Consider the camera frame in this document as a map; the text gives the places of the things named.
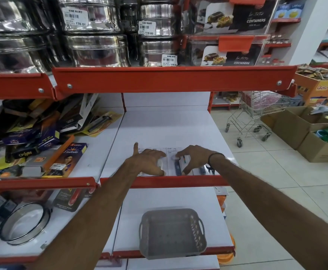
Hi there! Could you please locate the person's right hand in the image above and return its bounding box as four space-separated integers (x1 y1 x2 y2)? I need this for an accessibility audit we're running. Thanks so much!
175 145 226 175

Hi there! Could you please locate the person's left hand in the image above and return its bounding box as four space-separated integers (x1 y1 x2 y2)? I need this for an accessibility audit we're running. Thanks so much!
124 142 167 177

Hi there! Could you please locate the blister packet with blue tool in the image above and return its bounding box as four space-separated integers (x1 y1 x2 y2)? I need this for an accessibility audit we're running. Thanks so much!
166 147 210 176

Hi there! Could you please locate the white blister packet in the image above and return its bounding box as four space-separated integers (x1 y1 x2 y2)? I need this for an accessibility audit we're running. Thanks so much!
138 147 169 177

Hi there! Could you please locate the person's right forearm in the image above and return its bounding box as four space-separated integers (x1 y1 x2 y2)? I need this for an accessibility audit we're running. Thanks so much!
210 155 328 270

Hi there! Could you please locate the person's left forearm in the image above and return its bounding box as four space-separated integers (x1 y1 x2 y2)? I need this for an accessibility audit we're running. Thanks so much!
31 165 138 270

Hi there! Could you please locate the black wrist band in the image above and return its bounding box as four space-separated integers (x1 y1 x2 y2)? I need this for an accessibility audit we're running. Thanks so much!
207 152 226 175

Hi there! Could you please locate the grey plastic basket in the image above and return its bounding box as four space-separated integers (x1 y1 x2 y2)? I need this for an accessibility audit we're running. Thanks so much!
138 208 207 260

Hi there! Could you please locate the red and white shelf rack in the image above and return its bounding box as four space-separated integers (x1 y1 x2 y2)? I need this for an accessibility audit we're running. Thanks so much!
0 65 299 270

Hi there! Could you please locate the metal shopping trolley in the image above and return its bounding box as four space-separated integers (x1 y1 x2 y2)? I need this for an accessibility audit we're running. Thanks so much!
225 91 292 148

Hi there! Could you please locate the pile of kitchen tool packets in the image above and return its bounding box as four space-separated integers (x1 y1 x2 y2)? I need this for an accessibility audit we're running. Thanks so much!
0 94 124 180

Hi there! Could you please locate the orange plastic bowl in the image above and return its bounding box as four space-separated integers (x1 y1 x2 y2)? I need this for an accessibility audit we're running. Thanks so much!
217 233 236 265

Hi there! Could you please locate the large brown cardboard box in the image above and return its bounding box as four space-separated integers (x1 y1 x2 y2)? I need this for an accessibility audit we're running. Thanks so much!
261 106 328 150

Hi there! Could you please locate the stack of steel round tins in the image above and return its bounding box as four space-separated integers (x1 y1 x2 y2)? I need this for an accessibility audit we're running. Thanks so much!
0 0 186 74

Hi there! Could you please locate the round steel sieve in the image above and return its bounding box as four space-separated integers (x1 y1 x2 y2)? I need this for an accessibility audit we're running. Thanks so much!
0 201 53 246

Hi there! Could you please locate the small brown cardboard box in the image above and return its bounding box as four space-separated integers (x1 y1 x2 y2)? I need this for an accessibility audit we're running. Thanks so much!
297 130 328 164

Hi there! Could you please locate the background red shelf rack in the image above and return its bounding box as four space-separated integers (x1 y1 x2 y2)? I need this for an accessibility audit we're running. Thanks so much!
261 0 328 68

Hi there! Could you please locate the orange printed cardboard box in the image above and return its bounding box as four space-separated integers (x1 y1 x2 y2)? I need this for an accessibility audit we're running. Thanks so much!
293 64 328 108

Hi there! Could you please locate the packet with red handled tool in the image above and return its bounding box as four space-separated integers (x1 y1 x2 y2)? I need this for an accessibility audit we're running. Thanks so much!
53 188 96 213

